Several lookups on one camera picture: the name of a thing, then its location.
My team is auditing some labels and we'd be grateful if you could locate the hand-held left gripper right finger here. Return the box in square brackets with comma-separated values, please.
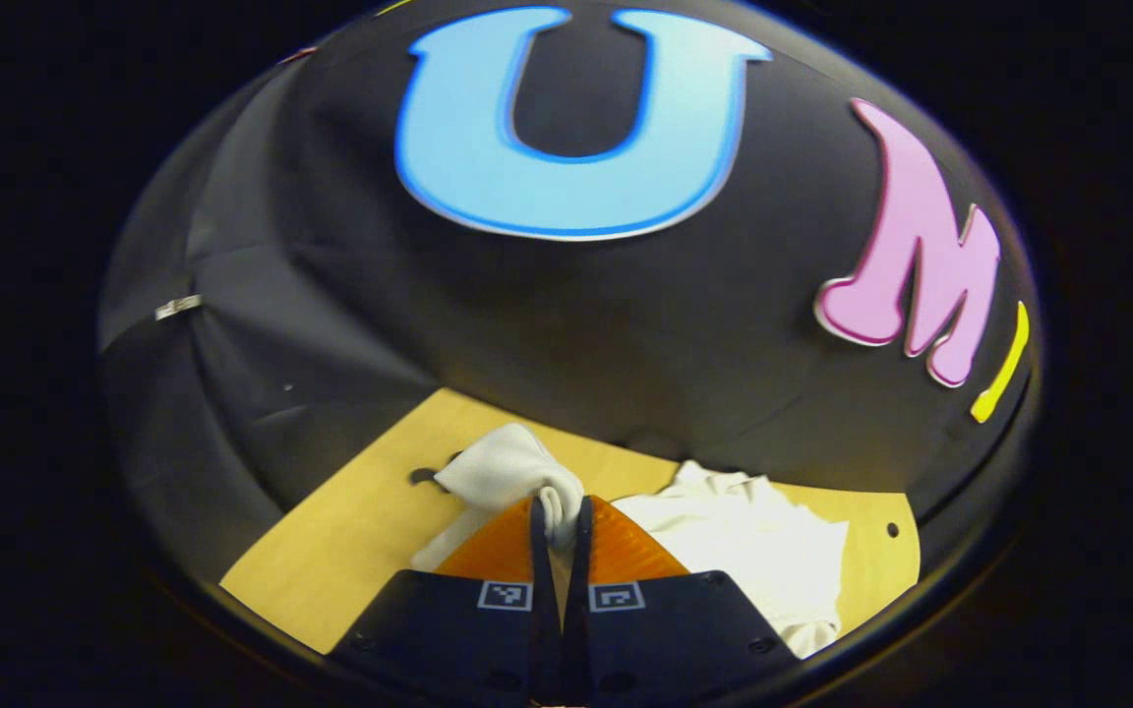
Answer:
[564, 495, 802, 707]

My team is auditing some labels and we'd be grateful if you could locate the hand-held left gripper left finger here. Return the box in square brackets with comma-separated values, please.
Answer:
[330, 495, 564, 707]

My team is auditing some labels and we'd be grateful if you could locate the white garment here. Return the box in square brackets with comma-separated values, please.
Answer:
[411, 423, 850, 660]

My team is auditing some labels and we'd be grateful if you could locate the black backdrop cloth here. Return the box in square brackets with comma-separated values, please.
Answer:
[97, 0, 1042, 591]

